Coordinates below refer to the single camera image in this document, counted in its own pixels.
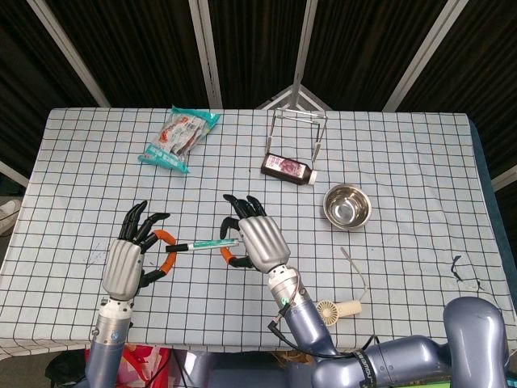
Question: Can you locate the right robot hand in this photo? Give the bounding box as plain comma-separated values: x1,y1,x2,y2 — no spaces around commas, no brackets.
219,193,292,274

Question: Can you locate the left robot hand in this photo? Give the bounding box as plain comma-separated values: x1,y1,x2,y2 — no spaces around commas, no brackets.
101,200,179,302

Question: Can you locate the green white marker body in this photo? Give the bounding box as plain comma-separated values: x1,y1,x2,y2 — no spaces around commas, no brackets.
186,237,242,253

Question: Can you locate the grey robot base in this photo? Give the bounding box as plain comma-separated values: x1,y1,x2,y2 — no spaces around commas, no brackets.
174,349,320,388

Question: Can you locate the dark brown bottle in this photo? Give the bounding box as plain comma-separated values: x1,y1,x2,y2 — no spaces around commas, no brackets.
260,153,318,188

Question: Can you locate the stainless steel bowl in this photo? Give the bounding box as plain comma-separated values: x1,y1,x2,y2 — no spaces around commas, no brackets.
322,183,372,232

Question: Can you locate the red patterned bag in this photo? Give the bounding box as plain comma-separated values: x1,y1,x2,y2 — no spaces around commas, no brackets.
84,344,173,388

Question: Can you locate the cream handheld fan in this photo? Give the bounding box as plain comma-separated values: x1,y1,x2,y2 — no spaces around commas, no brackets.
315,299,364,327

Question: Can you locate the teal snack bag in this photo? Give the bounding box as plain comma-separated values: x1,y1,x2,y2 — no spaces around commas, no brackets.
138,104,221,175

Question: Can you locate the black grid checked tablecloth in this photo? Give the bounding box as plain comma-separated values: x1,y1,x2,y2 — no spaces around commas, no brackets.
0,106,517,360

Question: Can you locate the grey fan lanyard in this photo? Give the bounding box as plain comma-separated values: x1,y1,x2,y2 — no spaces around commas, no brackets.
339,247,369,302

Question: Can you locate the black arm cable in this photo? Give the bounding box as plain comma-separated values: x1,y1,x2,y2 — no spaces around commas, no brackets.
267,305,379,360

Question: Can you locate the metal wire stand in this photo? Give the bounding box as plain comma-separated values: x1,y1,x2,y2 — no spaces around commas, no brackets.
265,108,330,163

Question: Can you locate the white triangular frame base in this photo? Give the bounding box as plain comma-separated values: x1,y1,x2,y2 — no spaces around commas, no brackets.
255,84,331,112

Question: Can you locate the white frame post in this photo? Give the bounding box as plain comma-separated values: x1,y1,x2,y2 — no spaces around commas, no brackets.
26,0,111,108
382,0,473,112
187,0,224,110
291,0,321,88

